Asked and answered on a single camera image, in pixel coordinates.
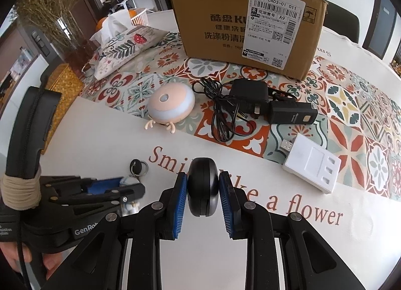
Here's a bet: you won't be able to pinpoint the white shoe rack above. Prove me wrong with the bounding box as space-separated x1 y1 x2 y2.
110 0 137 13

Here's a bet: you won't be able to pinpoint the black power adapter with cable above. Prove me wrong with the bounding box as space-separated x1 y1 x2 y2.
192 77 269 143

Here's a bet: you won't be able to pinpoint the patterned tile table runner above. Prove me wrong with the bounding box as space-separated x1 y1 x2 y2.
81 31 400 200

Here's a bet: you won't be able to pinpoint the white fruit basket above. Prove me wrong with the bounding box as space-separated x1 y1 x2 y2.
130 8 149 26

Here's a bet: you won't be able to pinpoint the glass vase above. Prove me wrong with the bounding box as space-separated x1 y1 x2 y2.
56 12 96 71

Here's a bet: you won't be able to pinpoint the pink round night light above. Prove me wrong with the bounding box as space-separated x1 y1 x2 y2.
144 82 195 134

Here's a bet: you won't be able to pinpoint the floral fabric tissue cover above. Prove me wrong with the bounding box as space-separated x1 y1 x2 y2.
88 10 168 80

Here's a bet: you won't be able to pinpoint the brown cardboard box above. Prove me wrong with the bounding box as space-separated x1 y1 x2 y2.
171 0 327 80

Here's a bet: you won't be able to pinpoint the astronaut figurine keychain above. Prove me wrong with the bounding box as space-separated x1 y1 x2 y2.
120 159 149 216

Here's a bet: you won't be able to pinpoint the person's left hand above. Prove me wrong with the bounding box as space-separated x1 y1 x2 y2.
0 240 68 281

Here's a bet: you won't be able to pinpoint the orange fruit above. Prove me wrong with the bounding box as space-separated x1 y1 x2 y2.
128 10 137 18
95 17 107 32

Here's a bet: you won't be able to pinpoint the black bike flashlight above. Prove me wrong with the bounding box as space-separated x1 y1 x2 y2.
266 88 318 124

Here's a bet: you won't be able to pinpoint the dark grey dining chair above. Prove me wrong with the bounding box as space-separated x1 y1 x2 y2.
324 2 360 43

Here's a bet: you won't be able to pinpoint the black round mouse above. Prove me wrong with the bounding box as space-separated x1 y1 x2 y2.
187 158 220 217

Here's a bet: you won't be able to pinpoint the dried pink flowers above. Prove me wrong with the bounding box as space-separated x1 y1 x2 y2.
15 0 86 53

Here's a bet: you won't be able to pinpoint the white USB charger hub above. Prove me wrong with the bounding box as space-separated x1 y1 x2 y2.
280 134 341 194

